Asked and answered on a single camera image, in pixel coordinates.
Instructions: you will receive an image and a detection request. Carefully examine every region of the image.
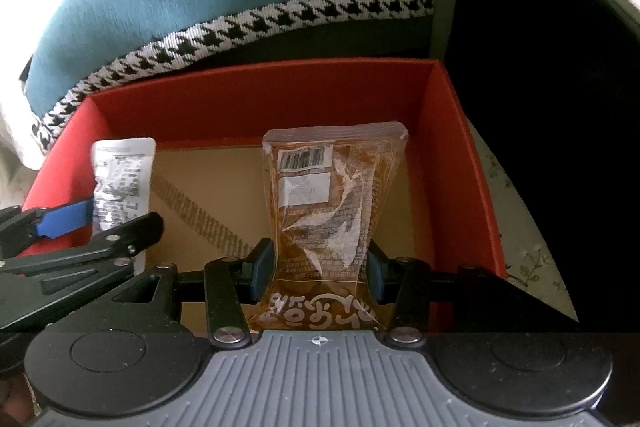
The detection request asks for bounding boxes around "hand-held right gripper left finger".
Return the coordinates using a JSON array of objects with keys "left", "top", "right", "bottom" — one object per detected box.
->
[{"left": 115, "top": 237, "right": 276, "bottom": 350}]

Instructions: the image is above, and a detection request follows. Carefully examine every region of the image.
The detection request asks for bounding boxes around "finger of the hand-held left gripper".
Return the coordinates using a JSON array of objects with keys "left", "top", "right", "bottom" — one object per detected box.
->
[
  {"left": 0, "top": 213, "right": 165, "bottom": 333},
  {"left": 0, "top": 201, "right": 96, "bottom": 258}
]

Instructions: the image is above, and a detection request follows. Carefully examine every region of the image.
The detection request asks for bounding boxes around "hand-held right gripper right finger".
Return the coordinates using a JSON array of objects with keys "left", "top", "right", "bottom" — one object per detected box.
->
[{"left": 366, "top": 241, "right": 581, "bottom": 349}]

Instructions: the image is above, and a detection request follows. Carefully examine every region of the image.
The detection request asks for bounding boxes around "silver snack packet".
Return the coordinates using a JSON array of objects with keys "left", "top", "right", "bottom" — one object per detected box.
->
[{"left": 91, "top": 137, "right": 157, "bottom": 235}]

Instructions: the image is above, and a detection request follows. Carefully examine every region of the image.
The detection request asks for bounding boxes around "brown snack packet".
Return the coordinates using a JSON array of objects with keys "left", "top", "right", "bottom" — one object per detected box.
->
[{"left": 248, "top": 121, "right": 410, "bottom": 332}]

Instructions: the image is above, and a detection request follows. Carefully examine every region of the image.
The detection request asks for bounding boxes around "red cardboard box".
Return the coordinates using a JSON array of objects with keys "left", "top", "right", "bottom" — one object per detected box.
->
[{"left": 22, "top": 59, "right": 508, "bottom": 338}]

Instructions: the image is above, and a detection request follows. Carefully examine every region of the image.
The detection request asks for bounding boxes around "white fluffy blanket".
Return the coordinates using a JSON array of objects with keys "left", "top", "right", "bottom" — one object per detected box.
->
[{"left": 0, "top": 57, "right": 51, "bottom": 212}]

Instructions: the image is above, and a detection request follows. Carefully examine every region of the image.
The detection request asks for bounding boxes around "floral cloth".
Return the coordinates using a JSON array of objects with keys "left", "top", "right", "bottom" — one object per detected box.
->
[{"left": 470, "top": 127, "right": 581, "bottom": 323}]

